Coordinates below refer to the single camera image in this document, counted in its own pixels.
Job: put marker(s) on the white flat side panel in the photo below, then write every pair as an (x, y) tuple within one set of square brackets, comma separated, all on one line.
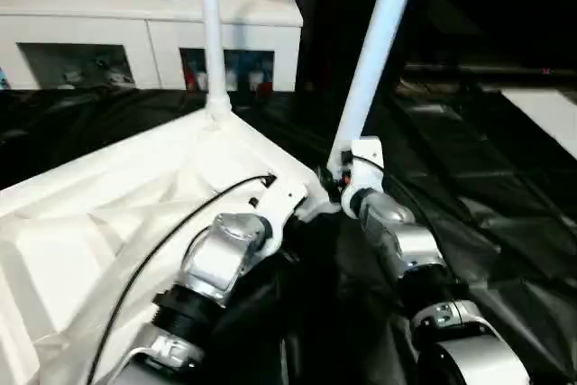
[(545, 114)]

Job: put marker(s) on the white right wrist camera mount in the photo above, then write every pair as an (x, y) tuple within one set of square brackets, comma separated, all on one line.
[(365, 164)]

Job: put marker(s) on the white plastic table leg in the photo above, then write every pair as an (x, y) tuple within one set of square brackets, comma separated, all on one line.
[(379, 42), (212, 24)]

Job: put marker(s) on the dark black cabinet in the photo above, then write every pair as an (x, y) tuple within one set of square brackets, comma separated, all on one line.
[(433, 6)]

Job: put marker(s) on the white glass-door cabinet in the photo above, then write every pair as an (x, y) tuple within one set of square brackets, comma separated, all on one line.
[(135, 15)]

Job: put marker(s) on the black work surface mat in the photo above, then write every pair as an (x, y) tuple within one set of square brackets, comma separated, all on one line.
[(487, 223)]

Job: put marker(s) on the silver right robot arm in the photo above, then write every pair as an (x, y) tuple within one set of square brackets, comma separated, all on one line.
[(406, 250)]

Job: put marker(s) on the white plastic table top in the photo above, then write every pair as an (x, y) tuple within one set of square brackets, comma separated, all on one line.
[(108, 205)]

